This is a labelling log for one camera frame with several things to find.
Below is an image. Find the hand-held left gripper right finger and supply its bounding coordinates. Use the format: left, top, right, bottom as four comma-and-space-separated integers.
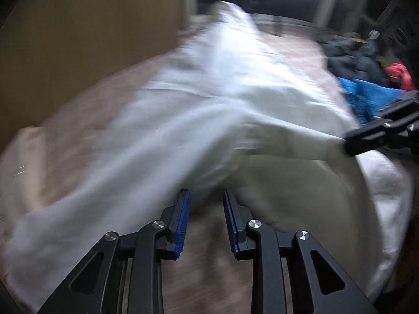
223, 189, 378, 314

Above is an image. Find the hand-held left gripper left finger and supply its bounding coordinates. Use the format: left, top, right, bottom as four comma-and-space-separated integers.
36, 188, 191, 314

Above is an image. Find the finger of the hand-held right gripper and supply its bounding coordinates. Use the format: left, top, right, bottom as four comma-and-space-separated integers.
344, 122, 419, 158
375, 98, 419, 125

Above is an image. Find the white garment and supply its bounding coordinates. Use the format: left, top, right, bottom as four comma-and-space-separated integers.
7, 2, 416, 305

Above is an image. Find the dark clothes pile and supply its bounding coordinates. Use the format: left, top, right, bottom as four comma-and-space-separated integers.
319, 31, 390, 87

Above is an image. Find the blue garment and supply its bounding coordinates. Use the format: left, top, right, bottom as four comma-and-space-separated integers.
337, 77, 405, 126

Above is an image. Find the pink garment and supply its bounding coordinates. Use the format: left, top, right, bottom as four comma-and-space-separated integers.
384, 63, 416, 91

